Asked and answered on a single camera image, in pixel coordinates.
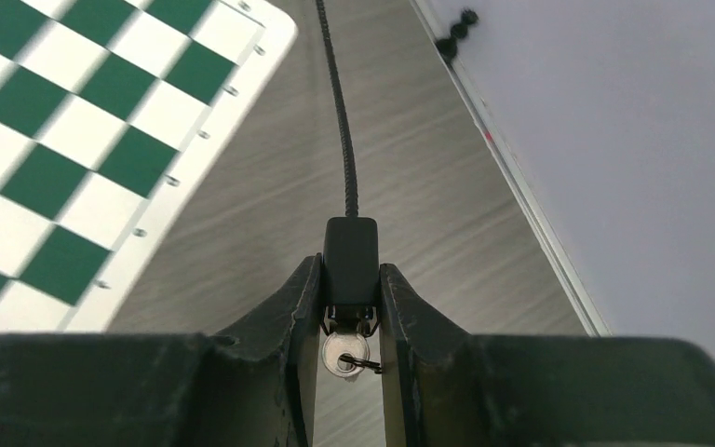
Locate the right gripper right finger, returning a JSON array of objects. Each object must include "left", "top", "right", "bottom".
[{"left": 379, "top": 264, "right": 715, "bottom": 446}]

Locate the green white chessboard mat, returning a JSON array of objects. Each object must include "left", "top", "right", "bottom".
[{"left": 0, "top": 1, "right": 297, "bottom": 332}]

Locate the silver key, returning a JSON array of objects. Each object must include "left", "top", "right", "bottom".
[{"left": 321, "top": 332, "right": 383, "bottom": 381}]

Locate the black wall knob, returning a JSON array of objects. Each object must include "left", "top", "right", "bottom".
[{"left": 435, "top": 8, "right": 479, "bottom": 66}]

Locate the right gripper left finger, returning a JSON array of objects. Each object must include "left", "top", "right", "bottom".
[{"left": 0, "top": 256, "right": 322, "bottom": 446}]

